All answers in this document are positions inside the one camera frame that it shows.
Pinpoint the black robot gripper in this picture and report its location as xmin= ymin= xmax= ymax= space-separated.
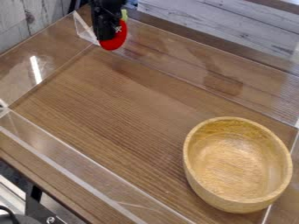
xmin=89 ymin=0 xmax=126 ymax=41

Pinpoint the red plush strawberry toy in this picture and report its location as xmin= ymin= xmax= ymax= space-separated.
xmin=98 ymin=10 xmax=128 ymax=51

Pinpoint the black cable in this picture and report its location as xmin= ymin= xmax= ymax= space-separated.
xmin=0 ymin=205 xmax=18 ymax=224

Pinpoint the black table leg frame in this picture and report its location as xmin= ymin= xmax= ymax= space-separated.
xmin=24 ymin=184 xmax=68 ymax=224

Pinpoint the oval wooden bowl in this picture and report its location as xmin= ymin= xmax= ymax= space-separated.
xmin=181 ymin=116 xmax=293 ymax=214

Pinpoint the clear acrylic front wall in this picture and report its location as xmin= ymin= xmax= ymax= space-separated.
xmin=0 ymin=102 xmax=189 ymax=224

